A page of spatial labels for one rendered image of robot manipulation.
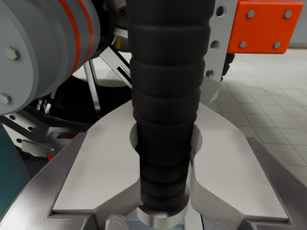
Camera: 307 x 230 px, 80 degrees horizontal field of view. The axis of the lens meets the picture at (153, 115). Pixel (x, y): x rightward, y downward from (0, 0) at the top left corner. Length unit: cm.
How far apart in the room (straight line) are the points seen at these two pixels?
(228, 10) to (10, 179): 43
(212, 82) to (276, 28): 11
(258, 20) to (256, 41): 3
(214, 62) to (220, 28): 5
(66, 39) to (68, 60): 2
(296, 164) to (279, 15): 125
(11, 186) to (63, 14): 30
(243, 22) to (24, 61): 27
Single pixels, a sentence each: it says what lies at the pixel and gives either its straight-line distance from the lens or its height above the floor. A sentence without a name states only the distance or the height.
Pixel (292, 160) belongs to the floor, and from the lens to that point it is 153.
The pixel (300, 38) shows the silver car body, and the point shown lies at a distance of 85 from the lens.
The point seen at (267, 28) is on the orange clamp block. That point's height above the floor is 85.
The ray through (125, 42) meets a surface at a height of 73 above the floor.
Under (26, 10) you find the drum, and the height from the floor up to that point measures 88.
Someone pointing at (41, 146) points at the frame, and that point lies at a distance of 47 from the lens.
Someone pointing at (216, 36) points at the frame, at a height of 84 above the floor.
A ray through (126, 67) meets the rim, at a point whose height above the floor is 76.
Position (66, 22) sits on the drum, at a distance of 24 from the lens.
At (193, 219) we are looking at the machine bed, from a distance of 93.
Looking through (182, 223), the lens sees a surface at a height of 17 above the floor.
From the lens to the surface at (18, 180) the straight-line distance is 42.
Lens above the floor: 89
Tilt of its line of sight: 33 degrees down
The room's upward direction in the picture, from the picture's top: straight up
